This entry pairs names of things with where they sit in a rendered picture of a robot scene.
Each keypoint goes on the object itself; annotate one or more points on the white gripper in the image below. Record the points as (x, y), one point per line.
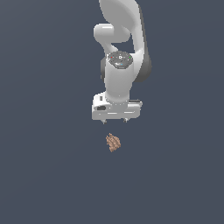
(116, 110)

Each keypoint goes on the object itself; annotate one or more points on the small brown lumpy object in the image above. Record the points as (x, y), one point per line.
(113, 142)

